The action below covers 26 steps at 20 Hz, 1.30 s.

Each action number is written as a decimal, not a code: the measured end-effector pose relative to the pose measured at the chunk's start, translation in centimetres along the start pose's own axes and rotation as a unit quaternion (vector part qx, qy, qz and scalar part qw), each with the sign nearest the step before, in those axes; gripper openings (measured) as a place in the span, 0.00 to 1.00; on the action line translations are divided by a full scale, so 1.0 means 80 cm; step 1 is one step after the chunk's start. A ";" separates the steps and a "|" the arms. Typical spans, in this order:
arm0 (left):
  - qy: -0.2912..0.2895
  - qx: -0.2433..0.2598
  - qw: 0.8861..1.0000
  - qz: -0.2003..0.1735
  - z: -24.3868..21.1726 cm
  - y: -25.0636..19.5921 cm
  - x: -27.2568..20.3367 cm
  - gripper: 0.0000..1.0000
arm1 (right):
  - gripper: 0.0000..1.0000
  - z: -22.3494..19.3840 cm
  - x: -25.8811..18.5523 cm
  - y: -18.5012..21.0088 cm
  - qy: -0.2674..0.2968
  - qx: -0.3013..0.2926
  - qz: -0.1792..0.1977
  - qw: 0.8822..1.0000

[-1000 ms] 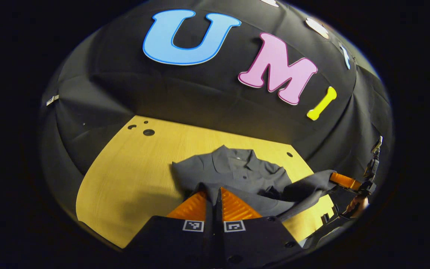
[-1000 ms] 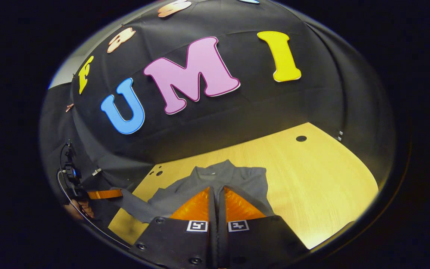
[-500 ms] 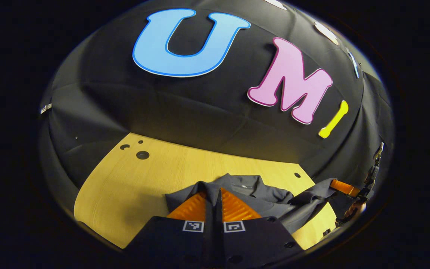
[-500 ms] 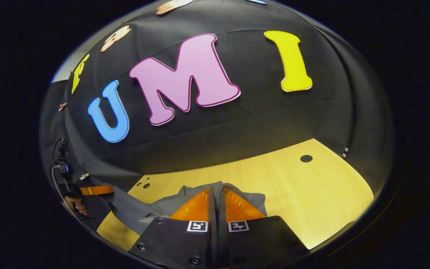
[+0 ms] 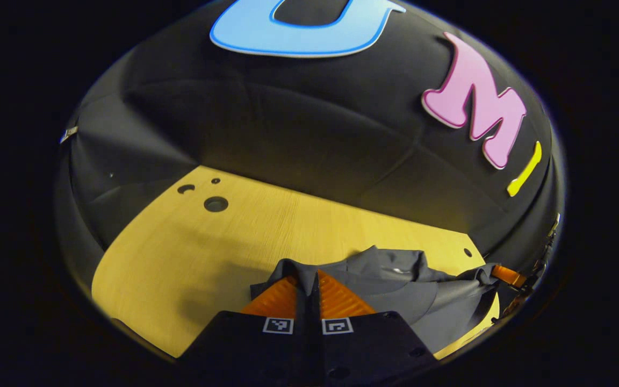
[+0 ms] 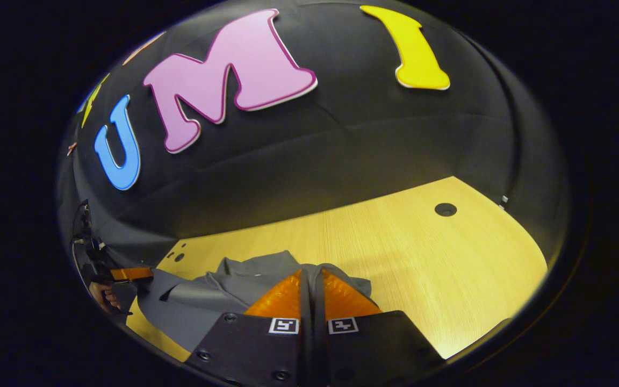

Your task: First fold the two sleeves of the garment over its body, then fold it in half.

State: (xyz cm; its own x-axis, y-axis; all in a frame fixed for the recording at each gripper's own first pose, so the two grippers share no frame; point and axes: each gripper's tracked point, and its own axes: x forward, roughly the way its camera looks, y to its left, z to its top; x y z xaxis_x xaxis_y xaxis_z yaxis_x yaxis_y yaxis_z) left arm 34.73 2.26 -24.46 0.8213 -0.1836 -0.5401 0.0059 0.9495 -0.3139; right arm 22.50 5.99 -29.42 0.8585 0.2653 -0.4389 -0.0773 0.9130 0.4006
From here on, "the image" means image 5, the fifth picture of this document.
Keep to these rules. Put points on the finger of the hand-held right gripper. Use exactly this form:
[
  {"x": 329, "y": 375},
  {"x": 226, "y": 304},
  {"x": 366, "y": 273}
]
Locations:
[{"x": 509, "y": 276}]

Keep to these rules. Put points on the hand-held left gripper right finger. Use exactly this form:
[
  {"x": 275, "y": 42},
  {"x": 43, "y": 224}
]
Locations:
[{"x": 374, "y": 344}]

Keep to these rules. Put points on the silver backdrop clip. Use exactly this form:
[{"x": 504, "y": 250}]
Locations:
[{"x": 69, "y": 133}]

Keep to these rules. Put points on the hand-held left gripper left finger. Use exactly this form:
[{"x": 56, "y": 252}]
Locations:
[{"x": 256, "y": 344}]

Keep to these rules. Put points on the black backdrop cloth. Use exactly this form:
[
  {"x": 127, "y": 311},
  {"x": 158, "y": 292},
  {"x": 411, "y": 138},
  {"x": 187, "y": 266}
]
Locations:
[{"x": 288, "y": 118}]

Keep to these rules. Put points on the grey button-up shirt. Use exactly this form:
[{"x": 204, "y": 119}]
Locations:
[{"x": 395, "y": 285}]

